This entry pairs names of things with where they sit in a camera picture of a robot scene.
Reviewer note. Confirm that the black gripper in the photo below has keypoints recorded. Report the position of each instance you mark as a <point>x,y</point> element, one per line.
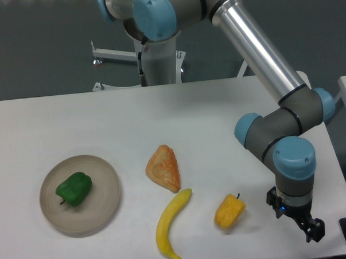
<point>297,208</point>

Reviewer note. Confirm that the green toy bell pepper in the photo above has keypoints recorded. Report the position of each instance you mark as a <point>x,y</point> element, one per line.
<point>74,189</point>

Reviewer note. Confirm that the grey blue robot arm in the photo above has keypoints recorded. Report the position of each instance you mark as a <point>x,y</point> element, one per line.
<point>276,139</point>

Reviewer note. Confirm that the yellow toy bell pepper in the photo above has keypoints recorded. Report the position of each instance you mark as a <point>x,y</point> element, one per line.
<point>228,211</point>

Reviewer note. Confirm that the beige round plate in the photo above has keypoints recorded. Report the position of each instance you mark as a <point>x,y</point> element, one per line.
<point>98,208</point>

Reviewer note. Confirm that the yellow toy banana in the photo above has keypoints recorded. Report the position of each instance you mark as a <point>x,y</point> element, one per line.
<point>166,219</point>

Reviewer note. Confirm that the orange toy bread wedge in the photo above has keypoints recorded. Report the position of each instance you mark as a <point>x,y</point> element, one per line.
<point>162,169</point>

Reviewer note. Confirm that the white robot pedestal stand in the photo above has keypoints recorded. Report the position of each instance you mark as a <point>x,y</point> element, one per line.
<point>198,53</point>

